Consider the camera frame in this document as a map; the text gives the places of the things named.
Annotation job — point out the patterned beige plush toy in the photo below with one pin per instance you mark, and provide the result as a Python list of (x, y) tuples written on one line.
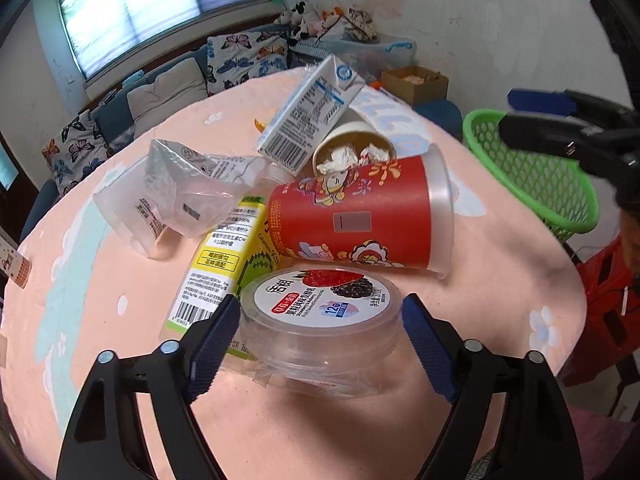
[(360, 22)]

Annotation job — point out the orange peel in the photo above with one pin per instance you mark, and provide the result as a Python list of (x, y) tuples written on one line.
[(259, 125)]

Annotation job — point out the blue round stool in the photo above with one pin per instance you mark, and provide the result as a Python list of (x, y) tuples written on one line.
[(442, 115)]

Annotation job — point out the orange white plush toy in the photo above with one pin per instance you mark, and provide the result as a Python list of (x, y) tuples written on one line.
[(331, 20)]

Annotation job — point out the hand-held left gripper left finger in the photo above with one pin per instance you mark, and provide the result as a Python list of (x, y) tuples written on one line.
[(215, 340)]

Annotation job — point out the clear plastic cup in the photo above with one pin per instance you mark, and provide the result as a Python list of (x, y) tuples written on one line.
[(150, 215)]

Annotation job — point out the blue sofa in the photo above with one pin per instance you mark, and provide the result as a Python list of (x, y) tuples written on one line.
[(112, 117)]

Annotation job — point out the red plastic stool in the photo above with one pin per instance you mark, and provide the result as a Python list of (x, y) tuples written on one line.
[(607, 305)]

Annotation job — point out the cow plush toy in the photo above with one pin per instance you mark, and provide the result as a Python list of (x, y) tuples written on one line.
[(299, 22)]

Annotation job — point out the butterfly print pillow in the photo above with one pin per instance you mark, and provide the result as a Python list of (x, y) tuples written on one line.
[(75, 150), (247, 57)]

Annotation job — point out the clear yogurt tub berry label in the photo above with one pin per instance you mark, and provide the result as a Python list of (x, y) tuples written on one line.
[(320, 310)]

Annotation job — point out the beige pillow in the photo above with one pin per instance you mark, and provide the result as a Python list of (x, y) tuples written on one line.
[(167, 90)]

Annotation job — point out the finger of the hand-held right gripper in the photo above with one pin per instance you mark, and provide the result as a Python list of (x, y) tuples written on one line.
[(540, 101), (545, 135)]

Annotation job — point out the yellow green drink carton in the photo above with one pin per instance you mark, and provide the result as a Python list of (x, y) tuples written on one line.
[(225, 265)]

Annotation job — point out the white blue milk carton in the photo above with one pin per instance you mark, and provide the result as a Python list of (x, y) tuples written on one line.
[(310, 115)]

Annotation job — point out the printed paper strip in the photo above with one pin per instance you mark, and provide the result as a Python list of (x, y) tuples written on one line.
[(15, 260)]

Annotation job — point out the green plastic mesh basket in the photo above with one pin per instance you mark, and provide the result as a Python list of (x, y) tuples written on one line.
[(540, 180)]

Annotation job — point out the white paper cup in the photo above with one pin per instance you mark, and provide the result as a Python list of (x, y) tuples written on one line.
[(350, 132)]

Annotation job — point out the large red paper cup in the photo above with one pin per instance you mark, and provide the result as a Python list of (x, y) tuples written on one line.
[(360, 220)]

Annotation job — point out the cardboard box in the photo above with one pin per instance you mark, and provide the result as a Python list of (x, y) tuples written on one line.
[(415, 85)]

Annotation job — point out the clear plastic storage bin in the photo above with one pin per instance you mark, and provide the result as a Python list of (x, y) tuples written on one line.
[(370, 57)]

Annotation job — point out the crumpled clear plastic bag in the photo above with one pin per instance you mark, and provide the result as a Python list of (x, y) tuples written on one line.
[(185, 160)]

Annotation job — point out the window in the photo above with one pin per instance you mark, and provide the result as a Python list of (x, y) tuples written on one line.
[(145, 5)]

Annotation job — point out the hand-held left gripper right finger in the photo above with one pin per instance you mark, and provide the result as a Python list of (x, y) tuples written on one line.
[(430, 345)]

